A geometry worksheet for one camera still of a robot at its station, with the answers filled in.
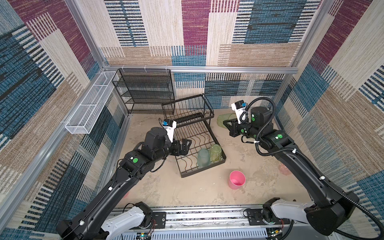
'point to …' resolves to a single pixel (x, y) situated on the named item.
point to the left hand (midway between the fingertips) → (184, 138)
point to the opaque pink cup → (236, 179)
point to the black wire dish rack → (190, 113)
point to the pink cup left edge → (126, 195)
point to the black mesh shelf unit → (146, 91)
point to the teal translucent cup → (203, 157)
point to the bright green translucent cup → (215, 153)
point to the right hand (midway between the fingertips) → (224, 124)
